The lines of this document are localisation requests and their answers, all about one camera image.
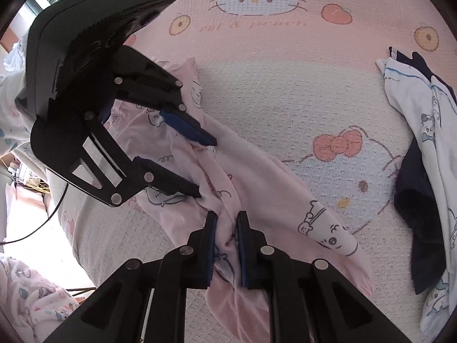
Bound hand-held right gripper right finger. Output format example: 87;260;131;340
236;211;411;343

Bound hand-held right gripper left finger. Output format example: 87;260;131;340
45;211;219;343

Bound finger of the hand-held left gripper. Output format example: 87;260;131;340
109;45;218;147
31;112;203;208

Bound pink bear print pajama pants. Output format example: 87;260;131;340
103;57;375;343

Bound window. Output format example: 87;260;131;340
0;0;72;40

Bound pink and cream printed blanket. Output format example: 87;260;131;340
36;0;457;343

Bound person's white printed pajamas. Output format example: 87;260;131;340
0;32;81;343

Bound navy shorts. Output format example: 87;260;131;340
388;46;457;295

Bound white blue print pajama garment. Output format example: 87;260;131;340
375;56;457;340

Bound black cable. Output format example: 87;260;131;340
0;184;70;245

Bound gold wire basket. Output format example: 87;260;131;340
7;175;51;197

